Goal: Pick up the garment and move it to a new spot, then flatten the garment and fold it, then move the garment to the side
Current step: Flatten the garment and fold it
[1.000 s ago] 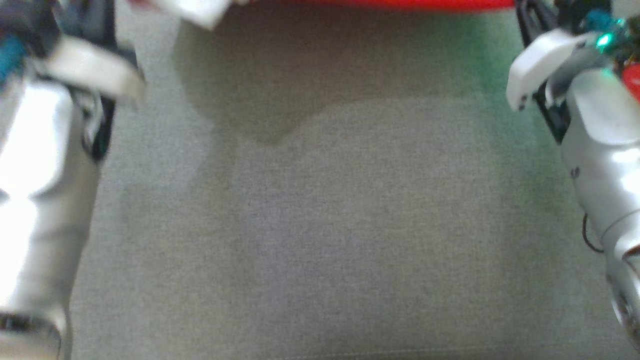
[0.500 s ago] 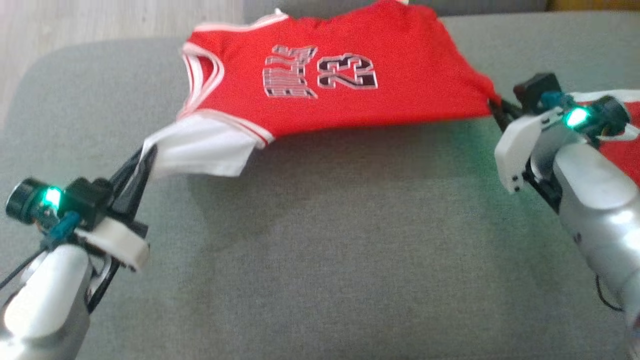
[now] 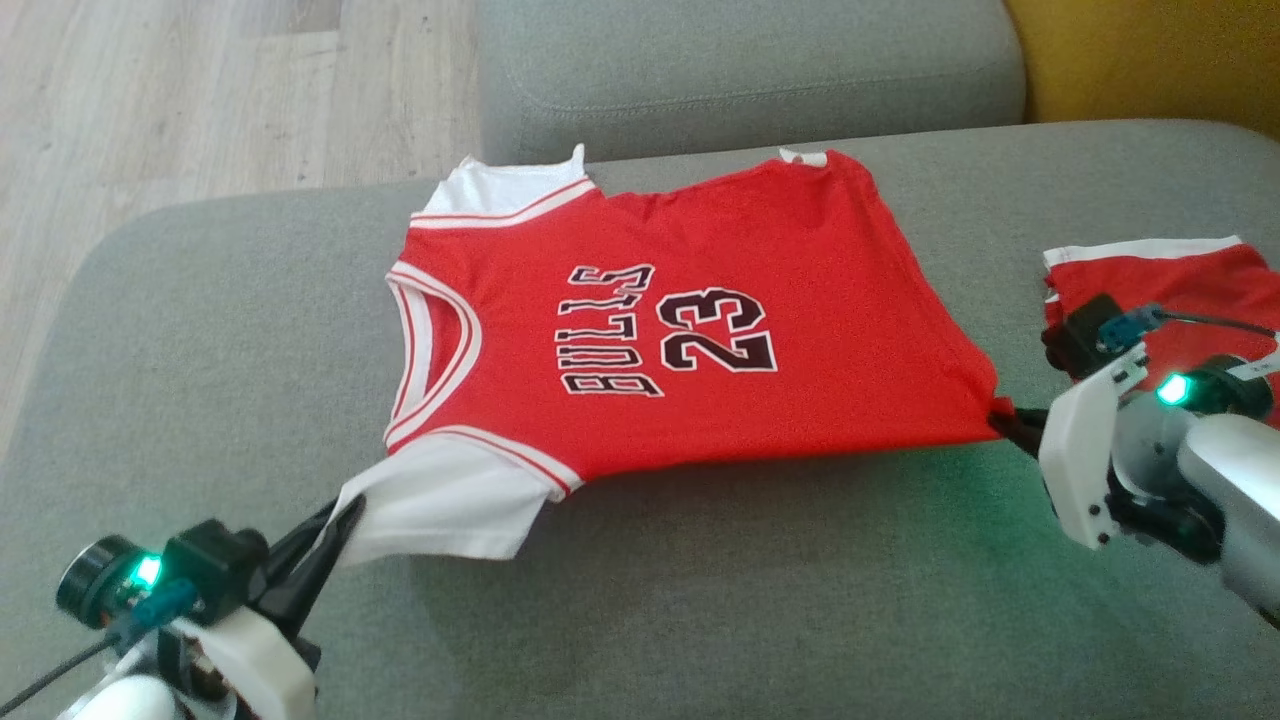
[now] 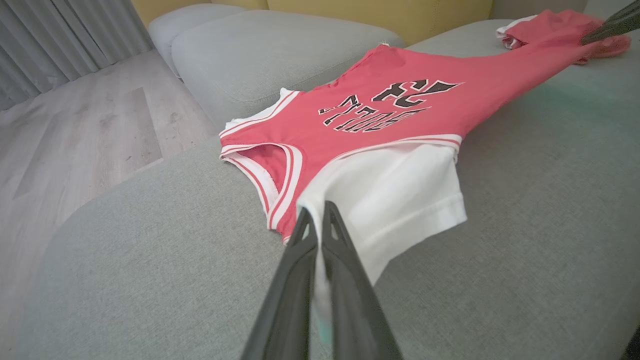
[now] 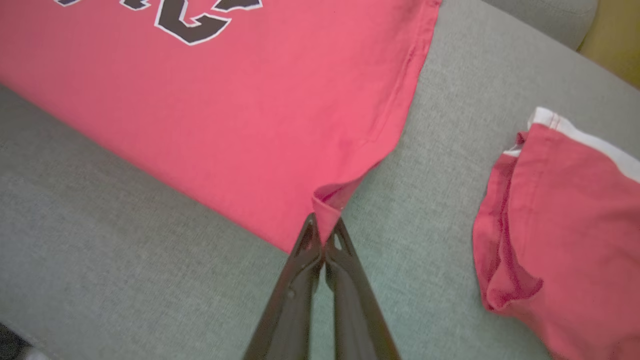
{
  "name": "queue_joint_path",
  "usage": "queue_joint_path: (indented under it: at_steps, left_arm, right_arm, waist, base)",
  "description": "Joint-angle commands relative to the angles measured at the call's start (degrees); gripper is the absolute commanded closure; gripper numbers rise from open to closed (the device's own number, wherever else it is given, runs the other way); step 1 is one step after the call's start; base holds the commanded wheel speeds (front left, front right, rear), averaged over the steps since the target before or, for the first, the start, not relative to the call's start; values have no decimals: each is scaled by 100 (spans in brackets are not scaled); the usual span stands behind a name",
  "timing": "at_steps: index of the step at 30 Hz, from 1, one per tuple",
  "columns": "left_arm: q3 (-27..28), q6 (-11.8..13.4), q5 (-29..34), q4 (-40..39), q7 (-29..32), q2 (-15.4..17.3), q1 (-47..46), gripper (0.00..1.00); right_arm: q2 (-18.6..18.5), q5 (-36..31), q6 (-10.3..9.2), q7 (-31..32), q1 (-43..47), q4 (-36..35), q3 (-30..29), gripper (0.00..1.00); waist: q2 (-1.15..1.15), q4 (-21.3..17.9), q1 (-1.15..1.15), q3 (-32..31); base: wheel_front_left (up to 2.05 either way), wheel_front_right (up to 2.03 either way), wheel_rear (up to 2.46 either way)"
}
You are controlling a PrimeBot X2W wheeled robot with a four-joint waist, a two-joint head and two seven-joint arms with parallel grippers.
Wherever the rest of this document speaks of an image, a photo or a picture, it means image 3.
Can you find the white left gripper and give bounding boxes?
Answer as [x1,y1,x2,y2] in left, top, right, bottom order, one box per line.
[55,493,369,720]

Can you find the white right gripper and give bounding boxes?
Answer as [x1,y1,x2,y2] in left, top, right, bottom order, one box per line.
[988,344,1278,564]

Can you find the red Bulls 23 jersey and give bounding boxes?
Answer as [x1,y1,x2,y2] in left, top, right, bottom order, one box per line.
[320,143,1017,570]

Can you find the red shorts with white stripes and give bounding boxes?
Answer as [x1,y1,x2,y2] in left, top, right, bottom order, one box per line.
[1040,235,1280,431]

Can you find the large grey sofa seat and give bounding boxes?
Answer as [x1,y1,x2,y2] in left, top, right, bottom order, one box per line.
[0,118,1280,720]

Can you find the yellow sofa cushion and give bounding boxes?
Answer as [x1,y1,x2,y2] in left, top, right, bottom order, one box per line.
[1004,0,1280,141]

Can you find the small grey sofa cushion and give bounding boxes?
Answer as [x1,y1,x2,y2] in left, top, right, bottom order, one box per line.
[477,0,1029,167]

